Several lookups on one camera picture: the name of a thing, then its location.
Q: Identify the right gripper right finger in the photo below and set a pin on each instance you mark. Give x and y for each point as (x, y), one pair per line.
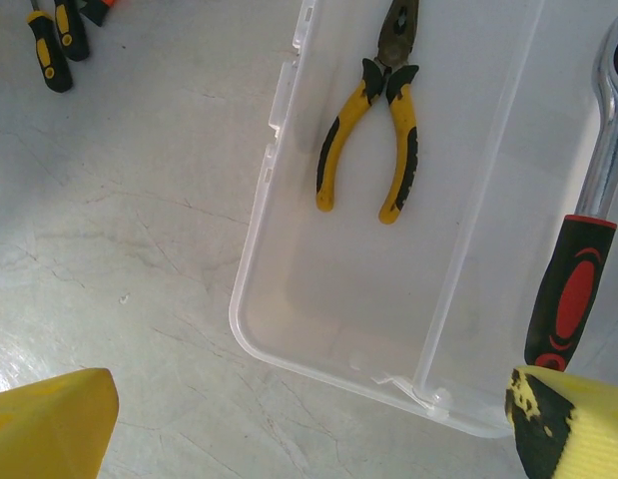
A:
(588, 434)

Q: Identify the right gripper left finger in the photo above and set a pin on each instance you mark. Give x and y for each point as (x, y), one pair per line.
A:
(44, 429)

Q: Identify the clear plastic tool box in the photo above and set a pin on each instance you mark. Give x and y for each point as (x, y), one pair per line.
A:
(348, 299)

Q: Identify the yellow black pliers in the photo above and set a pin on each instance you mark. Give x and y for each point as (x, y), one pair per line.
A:
(403, 115)

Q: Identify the orange black screwdriver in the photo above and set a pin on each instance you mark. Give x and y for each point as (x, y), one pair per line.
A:
(95, 10)

